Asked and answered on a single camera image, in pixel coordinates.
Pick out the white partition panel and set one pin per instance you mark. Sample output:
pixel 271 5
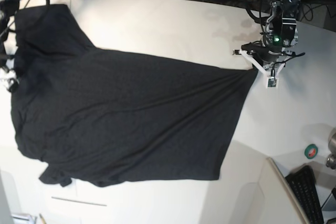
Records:
pixel 280 204

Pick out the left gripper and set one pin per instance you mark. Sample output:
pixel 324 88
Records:
pixel 261 53

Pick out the metal cylinder stand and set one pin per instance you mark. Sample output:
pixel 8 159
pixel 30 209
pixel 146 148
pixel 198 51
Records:
pixel 330 160

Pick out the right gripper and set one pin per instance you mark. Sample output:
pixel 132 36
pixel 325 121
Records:
pixel 9 78

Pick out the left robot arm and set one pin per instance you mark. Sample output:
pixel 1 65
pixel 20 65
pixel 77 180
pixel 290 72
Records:
pixel 278 22

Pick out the black t-shirt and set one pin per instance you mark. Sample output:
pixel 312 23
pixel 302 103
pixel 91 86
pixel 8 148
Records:
pixel 109 117

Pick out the black keyboard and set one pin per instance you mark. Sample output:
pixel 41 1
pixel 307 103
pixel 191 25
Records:
pixel 303 185

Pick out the green tape roll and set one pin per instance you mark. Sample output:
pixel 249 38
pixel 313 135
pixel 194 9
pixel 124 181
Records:
pixel 311 151

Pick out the white cable tray lid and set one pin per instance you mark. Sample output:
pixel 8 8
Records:
pixel 79 209

